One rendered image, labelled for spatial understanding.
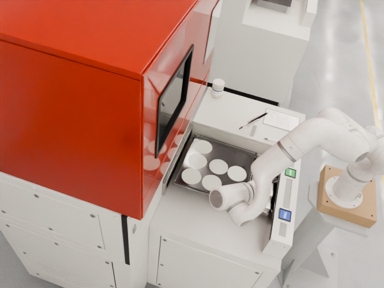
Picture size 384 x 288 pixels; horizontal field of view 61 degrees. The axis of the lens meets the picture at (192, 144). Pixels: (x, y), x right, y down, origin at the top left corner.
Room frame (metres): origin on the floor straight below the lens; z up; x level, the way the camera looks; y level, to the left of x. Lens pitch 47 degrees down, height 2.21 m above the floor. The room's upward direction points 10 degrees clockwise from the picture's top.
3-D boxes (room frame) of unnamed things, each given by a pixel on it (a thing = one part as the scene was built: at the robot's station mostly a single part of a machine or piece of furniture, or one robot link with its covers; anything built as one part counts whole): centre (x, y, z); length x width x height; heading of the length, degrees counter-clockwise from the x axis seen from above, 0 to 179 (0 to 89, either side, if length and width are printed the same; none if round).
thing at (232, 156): (1.08, -0.15, 0.90); 0.34 x 0.34 x 0.01; 80
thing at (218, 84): (1.60, -0.10, 1.01); 0.07 x 0.07 x 0.10
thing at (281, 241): (0.95, -0.50, 0.89); 0.55 x 0.09 x 0.14; 170
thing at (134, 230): (0.94, 0.11, 1.02); 0.82 x 0.03 x 0.40; 170
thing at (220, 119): (1.45, -0.32, 0.89); 0.62 x 0.35 x 0.14; 80
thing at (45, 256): (1.00, 0.44, 0.41); 0.82 x 0.71 x 0.82; 170
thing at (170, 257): (1.14, -0.27, 0.41); 0.97 x 0.64 x 0.82; 170
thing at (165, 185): (1.11, 0.06, 0.89); 0.44 x 0.02 x 0.10; 170
